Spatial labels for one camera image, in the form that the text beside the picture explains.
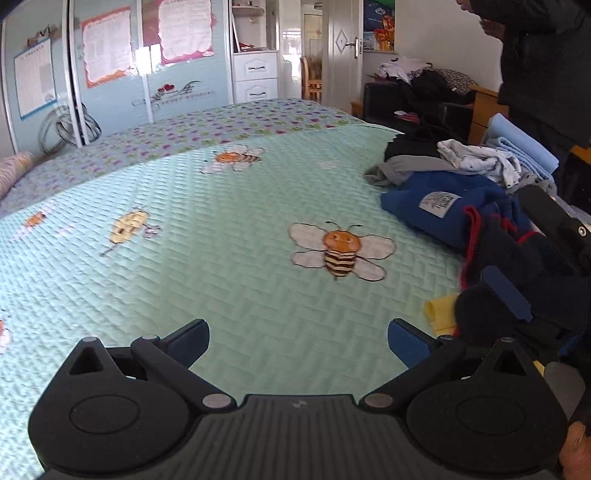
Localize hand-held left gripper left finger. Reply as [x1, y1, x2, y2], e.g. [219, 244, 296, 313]
[67, 318, 237, 413]

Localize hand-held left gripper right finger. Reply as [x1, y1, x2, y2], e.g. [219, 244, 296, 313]
[358, 318, 527, 413]

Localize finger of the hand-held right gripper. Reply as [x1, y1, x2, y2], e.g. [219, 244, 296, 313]
[517, 185, 591, 266]
[481, 267, 578, 342]

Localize dark red-trimmed garment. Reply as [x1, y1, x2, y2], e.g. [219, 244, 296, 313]
[456, 204, 583, 342]

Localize person's right hand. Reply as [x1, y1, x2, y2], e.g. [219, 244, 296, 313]
[558, 420, 591, 480]

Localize yellow cloth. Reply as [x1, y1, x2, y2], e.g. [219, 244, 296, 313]
[424, 296, 463, 336]

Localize green bee-print bedspread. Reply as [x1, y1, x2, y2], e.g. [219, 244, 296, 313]
[0, 124, 468, 480]

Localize light blue folded towel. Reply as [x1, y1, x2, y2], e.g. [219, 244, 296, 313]
[481, 112, 560, 179]

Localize white dotted garment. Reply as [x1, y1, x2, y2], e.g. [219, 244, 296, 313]
[435, 137, 523, 188]

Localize blue garment with white label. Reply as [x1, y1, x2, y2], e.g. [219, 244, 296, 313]
[380, 170, 533, 253]

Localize wooden desk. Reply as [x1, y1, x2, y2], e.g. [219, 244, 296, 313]
[468, 83, 512, 147]

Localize black armchair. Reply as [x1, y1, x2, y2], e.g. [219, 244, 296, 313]
[361, 81, 477, 140]

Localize pink floral quilt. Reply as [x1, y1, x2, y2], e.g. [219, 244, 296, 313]
[0, 150, 36, 202]

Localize grey hula hoops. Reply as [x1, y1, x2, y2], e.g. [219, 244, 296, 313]
[38, 102, 103, 156]

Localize sliding-door wardrobe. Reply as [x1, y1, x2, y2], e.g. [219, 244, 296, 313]
[0, 0, 235, 156]

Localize white door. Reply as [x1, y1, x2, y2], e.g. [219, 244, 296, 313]
[321, 0, 365, 114]

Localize white drawer cabinet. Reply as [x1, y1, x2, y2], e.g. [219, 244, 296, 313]
[230, 49, 281, 105]

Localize wooden chair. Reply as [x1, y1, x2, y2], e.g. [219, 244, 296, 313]
[299, 55, 325, 103]

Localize blue-framed white poster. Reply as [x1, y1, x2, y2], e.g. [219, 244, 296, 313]
[12, 36, 59, 121]

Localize orange-framed poster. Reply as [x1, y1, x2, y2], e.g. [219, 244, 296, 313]
[80, 4, 136, 89]

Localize pink-framed poster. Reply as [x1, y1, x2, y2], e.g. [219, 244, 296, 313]
[156, 0, 218, 66]

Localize colourful wall poster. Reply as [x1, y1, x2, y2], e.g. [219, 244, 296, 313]
[362, 0, 397, 52]

